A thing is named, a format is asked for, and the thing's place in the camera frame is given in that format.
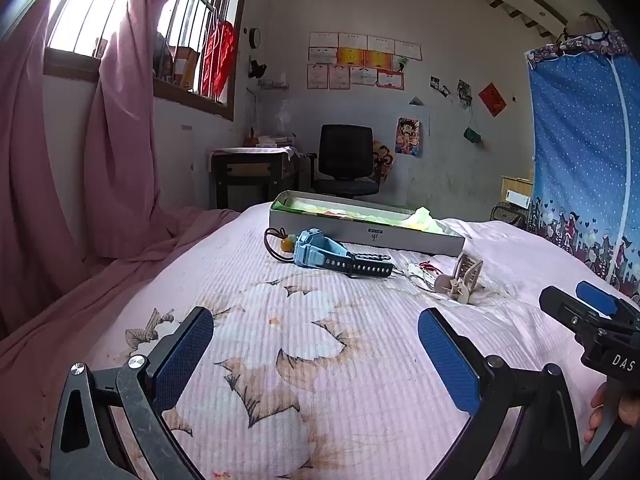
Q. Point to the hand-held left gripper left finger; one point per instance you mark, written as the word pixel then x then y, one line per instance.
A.
pixel 184 356

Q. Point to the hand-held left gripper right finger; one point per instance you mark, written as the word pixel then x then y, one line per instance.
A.
pixel 447 360

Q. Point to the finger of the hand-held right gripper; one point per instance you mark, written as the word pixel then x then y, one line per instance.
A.
pixel 595 296
pixel 567 305

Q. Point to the beige hair claw clip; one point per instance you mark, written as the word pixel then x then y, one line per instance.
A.
pixel 462 280

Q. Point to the grey cardboard box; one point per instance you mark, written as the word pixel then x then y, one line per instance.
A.
pixel 320 230

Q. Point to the person's right hand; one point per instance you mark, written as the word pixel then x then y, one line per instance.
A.
pixel 597 410

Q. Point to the brown cardboard carton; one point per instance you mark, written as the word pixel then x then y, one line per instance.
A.
pixel 517 191

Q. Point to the pink bed sheet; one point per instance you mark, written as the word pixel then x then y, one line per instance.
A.
pixel 65 310

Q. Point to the blue dotted fabric wardrobe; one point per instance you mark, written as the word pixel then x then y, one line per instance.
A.
pixel 575 150

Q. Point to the green hanging pouch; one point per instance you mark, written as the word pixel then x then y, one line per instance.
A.
pixel 472 136

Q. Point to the dark wooden desk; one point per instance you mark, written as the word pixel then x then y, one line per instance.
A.
pixel 250 170

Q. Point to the printed figure paper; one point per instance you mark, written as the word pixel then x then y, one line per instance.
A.
pixel 384 160

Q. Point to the red square paper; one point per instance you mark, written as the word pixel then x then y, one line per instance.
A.
pixel 492 100

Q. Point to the black office chair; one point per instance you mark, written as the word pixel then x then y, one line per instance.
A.
pixel 346 155

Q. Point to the pink curtain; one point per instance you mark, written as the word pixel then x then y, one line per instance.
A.
pixel 125 135

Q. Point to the stack of books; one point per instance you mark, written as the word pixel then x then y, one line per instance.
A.
pixel 270 141

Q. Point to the cardboard box on windowsill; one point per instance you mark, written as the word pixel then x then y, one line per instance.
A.
pixel 185 66

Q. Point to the red hanging garment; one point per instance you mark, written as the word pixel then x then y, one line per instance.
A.
pixel 220 60

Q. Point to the barred window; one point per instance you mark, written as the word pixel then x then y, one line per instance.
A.
pixel 85 15

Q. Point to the cartoon wall poster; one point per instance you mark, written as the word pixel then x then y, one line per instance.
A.
pixel 408 136

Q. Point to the green wall picture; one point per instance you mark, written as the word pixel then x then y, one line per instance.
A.
pixel 464 94

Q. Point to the small wall photos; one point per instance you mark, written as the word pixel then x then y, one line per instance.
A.
pixel 439 86

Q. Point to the small wall shelf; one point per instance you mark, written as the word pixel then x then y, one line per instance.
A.
pixel 274 84

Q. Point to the black wall ornament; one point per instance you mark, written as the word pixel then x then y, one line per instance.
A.
pixel 256 69

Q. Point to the group of wall certificates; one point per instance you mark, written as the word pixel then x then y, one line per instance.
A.
pixel 360 60

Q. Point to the round wall clock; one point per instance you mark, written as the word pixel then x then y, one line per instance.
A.
pixel 255 38

